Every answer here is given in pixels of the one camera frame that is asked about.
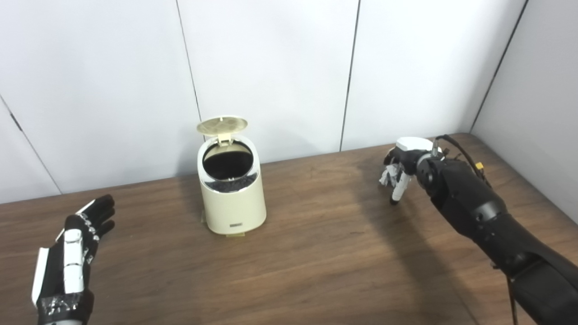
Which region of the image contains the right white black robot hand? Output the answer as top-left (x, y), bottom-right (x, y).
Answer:
top-left (378, 137), bottom-right (441, 206)

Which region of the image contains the cream-colored desktop trash bin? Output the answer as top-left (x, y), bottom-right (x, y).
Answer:
top-left (196, 116), bottom-right (267, 236)

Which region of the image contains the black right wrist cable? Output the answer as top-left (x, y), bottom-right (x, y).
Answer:
top-left (435, 134), bottom-right (492, 186)

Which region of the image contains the white paper ball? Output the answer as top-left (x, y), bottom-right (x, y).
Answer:
top-left (379, 164), bottom-right (403, 188)

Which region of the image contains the round cream bin lid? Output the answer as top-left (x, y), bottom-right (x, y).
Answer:
top-left (196, 116), bottom-right (249, 145)

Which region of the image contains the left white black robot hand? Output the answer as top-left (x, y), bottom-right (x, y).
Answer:
top-left (31, 194), bottom-right (116, 323)

